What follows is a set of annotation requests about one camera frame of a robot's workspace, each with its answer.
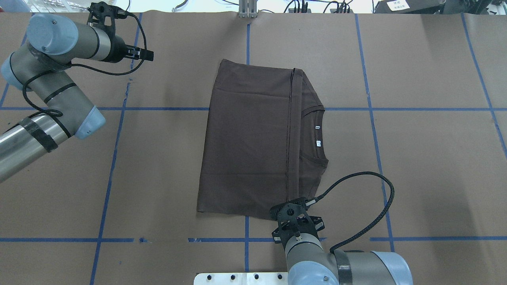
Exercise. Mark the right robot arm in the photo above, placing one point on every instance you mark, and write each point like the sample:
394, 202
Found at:
308, 263

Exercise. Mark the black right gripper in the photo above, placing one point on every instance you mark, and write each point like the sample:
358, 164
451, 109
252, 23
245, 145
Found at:
317, 224

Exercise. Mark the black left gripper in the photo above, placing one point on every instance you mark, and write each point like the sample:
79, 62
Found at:
117, 52

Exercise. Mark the dark brown t-shirt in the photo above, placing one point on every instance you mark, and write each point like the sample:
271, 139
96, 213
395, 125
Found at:
264, 143

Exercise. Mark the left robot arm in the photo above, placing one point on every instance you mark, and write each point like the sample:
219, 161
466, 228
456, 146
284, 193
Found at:
38, 70

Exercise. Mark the white camera stand base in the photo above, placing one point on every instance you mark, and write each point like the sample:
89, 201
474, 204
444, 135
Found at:
242, 278

